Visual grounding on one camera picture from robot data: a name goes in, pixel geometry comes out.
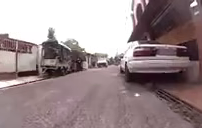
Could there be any white car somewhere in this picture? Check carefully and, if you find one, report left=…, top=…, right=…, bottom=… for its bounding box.
left=118, top=40, right=191, bottom=83

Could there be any white vehicle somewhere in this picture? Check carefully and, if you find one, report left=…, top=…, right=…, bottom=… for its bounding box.
left=96, top=58, right=109, bottom=69

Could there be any brown building with awning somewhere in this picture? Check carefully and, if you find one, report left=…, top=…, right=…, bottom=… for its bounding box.
left=127, top=0, right=202, bottom=84

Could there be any dark jeepney vehicle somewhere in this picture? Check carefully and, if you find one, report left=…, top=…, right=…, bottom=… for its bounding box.
left=38, top=39, right=73, bottom=78

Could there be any white wall with red top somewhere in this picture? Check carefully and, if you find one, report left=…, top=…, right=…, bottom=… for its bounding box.
left=0, top=33, right=43, bottom=79

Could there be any reddish pavement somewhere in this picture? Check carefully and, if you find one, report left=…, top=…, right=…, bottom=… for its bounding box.
left=162, top=81, right=202, bottom=118

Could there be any metal drain grate strip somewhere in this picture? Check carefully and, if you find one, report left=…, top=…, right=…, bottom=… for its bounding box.
left=153, top=87, right=202, bottom=128

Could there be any tall dark tree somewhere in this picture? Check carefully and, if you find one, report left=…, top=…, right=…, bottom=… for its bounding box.
left=46, top=27, right=57, bottom=42

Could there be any pale concrete pavement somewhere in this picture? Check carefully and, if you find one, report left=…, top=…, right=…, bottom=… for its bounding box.
left=0, top=74, right=47, bottom=92

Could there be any grey asphalt road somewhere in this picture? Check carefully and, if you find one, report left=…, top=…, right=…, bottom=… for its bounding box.
left=0, top=64, right=197, bottom=128

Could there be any row of low buildings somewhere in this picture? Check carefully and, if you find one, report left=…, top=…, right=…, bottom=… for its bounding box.
left=62, top=38, right=109, bottom=72

